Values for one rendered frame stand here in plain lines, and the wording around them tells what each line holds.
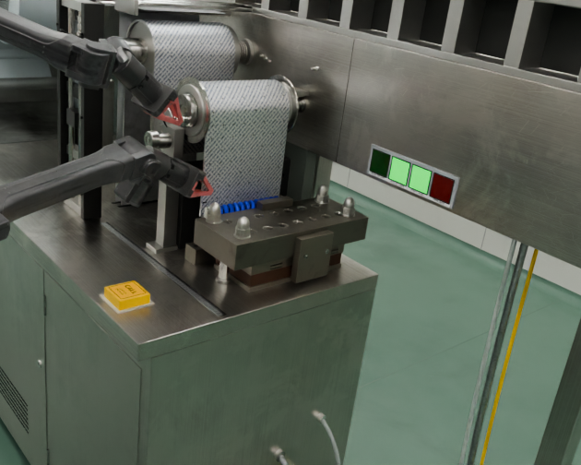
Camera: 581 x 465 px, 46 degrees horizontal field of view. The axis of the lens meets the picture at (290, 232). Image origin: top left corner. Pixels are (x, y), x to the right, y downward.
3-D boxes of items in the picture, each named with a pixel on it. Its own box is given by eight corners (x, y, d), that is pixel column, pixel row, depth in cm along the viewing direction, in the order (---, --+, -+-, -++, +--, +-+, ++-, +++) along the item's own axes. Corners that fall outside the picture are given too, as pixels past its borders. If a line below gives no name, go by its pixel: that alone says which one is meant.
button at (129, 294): (103, 296, 143) (103, 286, 142) (134, 290, 148) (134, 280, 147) (119, 311, 138) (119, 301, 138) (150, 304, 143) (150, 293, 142)
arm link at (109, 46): (79, 88, 135) (88, 47, 131) (66, 62, 143) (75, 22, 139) (137, 96, 142) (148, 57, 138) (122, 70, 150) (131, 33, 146)
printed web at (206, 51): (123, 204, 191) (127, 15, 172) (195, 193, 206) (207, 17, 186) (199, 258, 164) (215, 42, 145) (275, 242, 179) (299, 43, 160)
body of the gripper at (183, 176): (191, 199, 150) (166, 187, 145) (167, 184, 157) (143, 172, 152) (206, 173, 150) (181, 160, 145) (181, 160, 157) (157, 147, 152)
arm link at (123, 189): (151, 160, 136) (121, 137, 139) (120, 208, 138) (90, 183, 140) (179, 170, 148) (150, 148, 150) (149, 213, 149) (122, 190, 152)
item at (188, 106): (186, 89, 151) (195, 122, 151) (195, 89, 152) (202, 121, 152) (171, 100, 157) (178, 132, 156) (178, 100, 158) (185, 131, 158)
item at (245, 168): (198, 216, 160) (205, 138, 153) (277, 202, 175) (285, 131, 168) (200, 216, 160) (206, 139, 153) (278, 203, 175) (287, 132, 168)
